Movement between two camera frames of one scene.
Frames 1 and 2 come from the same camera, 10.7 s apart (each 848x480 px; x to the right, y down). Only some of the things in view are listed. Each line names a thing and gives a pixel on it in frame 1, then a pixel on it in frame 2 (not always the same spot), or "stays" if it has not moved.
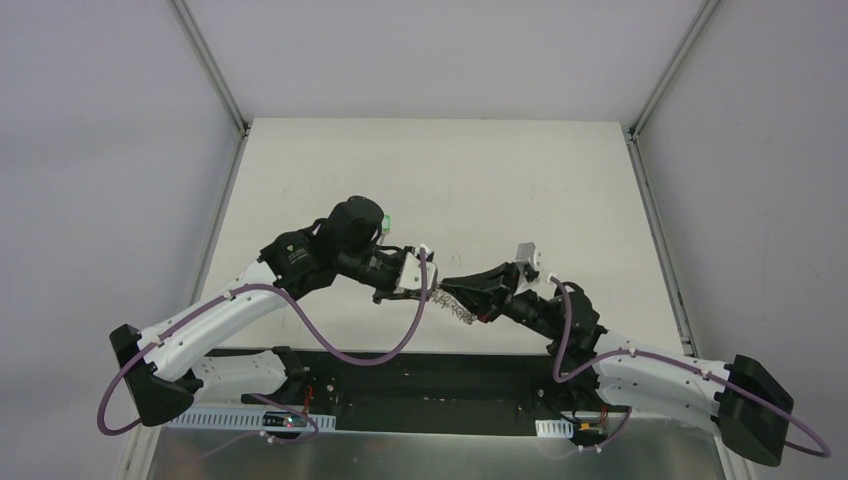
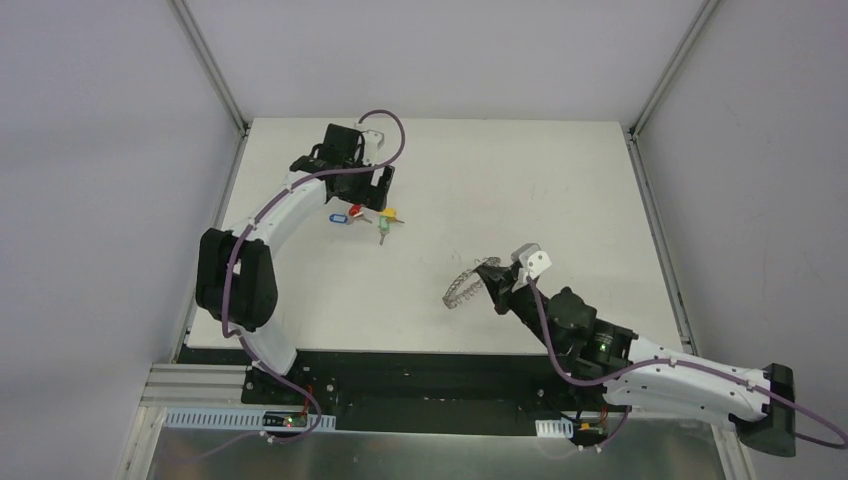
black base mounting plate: x=438 y=391 stays
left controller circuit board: x=284 y=419 stays
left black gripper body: x=395 y=279 → x=370 y=189
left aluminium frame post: x=212 y=67 stays
